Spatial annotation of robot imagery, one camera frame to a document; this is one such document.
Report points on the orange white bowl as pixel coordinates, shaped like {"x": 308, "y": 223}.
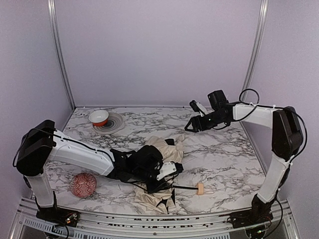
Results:
{"x": 99, "y": 117}

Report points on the beige folding umbrella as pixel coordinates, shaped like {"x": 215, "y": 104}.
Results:
{"x": 172, "y": 150}

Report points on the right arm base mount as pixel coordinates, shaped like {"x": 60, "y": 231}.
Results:
{"x": 245, "y": 218}

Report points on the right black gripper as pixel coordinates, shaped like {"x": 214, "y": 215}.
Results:
{"x": 197, "y": 122}

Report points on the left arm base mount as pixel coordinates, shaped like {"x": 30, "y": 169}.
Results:
{"x": 58, "y": 217}

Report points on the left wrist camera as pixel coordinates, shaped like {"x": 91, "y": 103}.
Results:
{"x": 169, "y": 168}

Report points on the grey ringed silicone mat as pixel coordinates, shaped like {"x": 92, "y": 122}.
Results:
{"x": 114, "y": 124}

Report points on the front aluminium rail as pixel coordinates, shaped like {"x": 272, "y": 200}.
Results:
{"x": 94, "y": 225}

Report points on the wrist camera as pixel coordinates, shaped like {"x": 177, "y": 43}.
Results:
{"x": 169, "y": 168}
{"x": 198, "y": 107}

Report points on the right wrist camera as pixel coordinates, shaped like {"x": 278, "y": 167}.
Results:
{"x": 198, "y": 107}

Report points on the aluminium frame post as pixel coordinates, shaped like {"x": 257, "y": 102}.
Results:
{"x": 59, "y": 53}
{"x": 257, "y": 43}

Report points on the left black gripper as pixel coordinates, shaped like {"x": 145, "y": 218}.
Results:
{"x": 156, "y": 186}

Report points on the left aluminium frame post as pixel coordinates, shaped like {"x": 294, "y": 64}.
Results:
{"x": 59, "y": 53}

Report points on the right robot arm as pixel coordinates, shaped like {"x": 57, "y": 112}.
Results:
{"x": 289, "y": 137}

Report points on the right aluminium frame post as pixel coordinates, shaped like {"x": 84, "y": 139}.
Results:
{"x": 257, "y": 43}

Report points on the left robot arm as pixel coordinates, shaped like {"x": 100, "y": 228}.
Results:
{"x": 44, "y": 142}

